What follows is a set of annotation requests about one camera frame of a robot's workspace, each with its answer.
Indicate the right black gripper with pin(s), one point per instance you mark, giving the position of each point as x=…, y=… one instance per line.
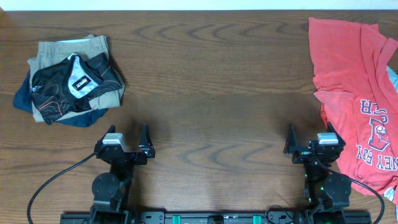
x=308, y=153

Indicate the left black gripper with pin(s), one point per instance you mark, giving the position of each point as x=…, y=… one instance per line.
x=130, y=154

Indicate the red printed t-shirt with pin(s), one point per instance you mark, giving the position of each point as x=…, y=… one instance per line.
x=358, y=98

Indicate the light blue grey garment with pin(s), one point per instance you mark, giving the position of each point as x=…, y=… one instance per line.
x=393, y=77

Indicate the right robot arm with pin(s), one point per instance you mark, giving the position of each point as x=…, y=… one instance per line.
x=327, y=192

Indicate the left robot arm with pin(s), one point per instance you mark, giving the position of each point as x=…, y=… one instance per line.
x=111, y=189

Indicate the navy blue folded garment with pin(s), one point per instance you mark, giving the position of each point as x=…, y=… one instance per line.
x=22, y=101

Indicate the khaki folded pants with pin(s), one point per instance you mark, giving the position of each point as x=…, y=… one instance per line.
x=51, y=53

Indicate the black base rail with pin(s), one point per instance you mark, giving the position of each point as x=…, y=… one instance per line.
x=271, y=216

